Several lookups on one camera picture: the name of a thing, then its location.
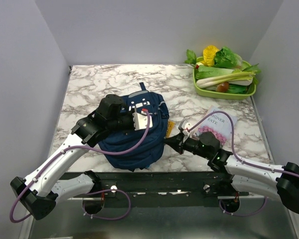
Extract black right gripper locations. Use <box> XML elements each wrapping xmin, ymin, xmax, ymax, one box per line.
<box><xmin>164</xmin><ymin>131</ymin><xmax>211</xmax><ymax>159</ymax></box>

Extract yellow orange paperback book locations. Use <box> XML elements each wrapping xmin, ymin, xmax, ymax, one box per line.
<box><xmin>164</xmin><ymin>120</ymin><xmax>175</xmax><ymax>138</ymax></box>

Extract navy blue student backpack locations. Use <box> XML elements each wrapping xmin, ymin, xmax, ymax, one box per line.
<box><xmin>98</xmin><ymin>82</ymin><xmax>169</xmax><ymax>171</ymax></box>

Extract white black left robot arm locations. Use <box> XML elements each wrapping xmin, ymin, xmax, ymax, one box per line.
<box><xmin>10</xmin><ymin>94</ymin><xmax>134</xmax><ymax>220</ymax></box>

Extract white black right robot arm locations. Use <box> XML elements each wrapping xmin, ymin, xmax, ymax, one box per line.
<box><xmin>164</xmin><ymin>132</ymin><xmax>299</xmax><ymax>214</ymax></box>

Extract white flower cover book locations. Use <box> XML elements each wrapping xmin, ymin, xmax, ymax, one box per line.
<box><xmin>195</xmin><ymin>113</ymin><xmax>232</xmax><ymax>147</ymax></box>

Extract green vegetable tray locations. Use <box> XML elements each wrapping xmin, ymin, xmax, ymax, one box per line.
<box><xmin>193</xmin><ymin>54</ymin><xmax>261</xmax><ymax>100</ymax></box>

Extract toy celery stalk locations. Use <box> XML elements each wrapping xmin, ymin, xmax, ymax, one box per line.
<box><xmin>196</xmin><ymin>71</ymin><xmax>256</xmax><ymax>89</ymax></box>

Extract brown toy mushroom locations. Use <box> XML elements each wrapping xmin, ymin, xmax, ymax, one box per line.
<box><xmin>216</xmin><ymin>82</ymin><xmax>230</xmax><ymax>93</ymax></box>

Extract yellow toy flower vegetable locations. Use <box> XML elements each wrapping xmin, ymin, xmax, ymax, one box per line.
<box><xmin>202</xmin><ymin>45</ymin><xmax>220</xmax><ymax>67</ymax></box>

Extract green toy lettuce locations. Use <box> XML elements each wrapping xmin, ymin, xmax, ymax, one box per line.
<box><xmin>214</xmin><ymin>46</ymin><xmax>243</xmax><ymax>69</ymax></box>

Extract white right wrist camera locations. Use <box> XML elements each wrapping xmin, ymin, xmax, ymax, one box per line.
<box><xmin>178</xmin><ymin>120</ymin><xmax>193</xmax><ymax>142</ymax></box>

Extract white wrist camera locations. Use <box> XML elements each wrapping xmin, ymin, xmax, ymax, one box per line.
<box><xmin>132</xmin><ymin>109</ymin><xmax>152</xmax><ymax>131</ymax></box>
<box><xmin>178</xmin><ymin>120</ymin><xmax>193</xmax><ymax>142</ymax></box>

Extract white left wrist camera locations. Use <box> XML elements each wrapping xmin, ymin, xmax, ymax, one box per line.
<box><xmin>132</xmin><ymin>109</ymin><xmax>152</xmax><ymax>131</ymax></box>

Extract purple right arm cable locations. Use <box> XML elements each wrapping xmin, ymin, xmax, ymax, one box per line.
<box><xmin>184</xmin><ymin>111</ymin><xmax>299</xmax><ymax>217</ymax></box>

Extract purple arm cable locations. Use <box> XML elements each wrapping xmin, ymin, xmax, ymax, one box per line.
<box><xmin>9</xmin><ymin>109</ymin><xmax>151</xmax><ymax>223</ymax></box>
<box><xmin>184</xmin><ymin>111</ymin><xmax>299</xmax><ymax>217</ymax></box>

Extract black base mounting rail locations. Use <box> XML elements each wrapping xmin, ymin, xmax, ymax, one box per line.
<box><xmin>64</xmin><ymin>170</ymin><xmax>265</xmax><ymax>209</ymax></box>

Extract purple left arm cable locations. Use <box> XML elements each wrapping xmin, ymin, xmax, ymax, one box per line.
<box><xmin>9</xmin><ymin>109</ymin><xmax>151</xmax><ymax>223</ymax></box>

